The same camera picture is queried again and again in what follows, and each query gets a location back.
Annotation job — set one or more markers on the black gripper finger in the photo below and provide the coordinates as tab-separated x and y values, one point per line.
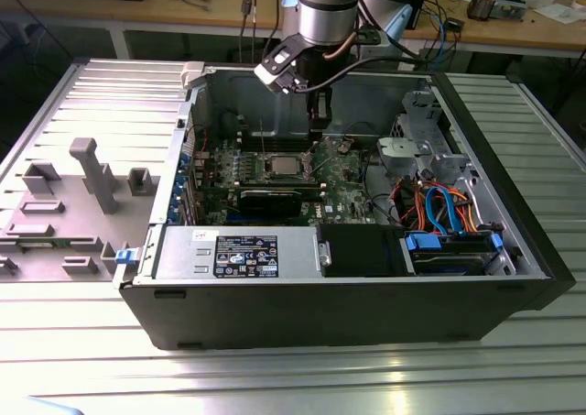
321	124

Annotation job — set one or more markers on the thin metal locking lever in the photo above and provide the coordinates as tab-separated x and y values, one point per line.
263	140
319	144

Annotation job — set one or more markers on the silver CPU plate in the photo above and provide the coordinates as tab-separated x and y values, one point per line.
286	165

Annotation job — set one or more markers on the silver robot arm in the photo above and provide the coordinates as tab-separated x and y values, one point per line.
327	16

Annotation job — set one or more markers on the black RAM slot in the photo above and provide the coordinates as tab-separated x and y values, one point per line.
284	148
311	190
254	138
274	182

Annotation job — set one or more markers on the blue expansion slot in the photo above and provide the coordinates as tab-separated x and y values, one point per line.
234	215

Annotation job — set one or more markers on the silver coin battery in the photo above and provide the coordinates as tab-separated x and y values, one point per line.
343	148

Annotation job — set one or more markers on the green motherboard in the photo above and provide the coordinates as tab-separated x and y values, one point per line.
343	190

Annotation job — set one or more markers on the silver metal drive cage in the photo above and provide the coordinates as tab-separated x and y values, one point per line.
403	149

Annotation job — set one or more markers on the black graphics card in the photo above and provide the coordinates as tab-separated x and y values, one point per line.
270	202

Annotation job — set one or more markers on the black upright device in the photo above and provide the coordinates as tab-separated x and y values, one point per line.
421	3

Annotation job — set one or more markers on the grey case latch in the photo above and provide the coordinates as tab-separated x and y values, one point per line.
192	73

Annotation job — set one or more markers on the black plastic shroud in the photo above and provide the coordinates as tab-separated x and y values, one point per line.
357	250

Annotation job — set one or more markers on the small black adapter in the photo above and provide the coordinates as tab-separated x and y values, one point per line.
455	23

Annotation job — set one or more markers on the hard disk in blue carrier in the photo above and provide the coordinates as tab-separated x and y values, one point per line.
421	242

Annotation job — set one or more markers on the copper coil device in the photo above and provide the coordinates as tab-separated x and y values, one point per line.
480	7

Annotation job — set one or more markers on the silver power supply unit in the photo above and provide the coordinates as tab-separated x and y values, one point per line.
183	250

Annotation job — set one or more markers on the black PC case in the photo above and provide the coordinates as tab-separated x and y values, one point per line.
320	314

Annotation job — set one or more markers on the wooden desk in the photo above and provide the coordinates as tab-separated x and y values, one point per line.
503	35

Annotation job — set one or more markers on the grey metal device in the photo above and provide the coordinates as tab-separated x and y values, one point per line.
510	5

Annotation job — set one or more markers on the blue case latch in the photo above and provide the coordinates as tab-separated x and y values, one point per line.
126	257

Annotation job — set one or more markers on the white paper sheet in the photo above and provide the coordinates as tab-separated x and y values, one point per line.
561	13

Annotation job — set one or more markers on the grey parts rack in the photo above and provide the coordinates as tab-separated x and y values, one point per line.
68	204

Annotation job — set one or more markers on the pale blue plastic object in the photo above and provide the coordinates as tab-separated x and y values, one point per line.
50	408

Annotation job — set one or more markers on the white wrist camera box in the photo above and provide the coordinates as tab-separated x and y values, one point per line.
270	73

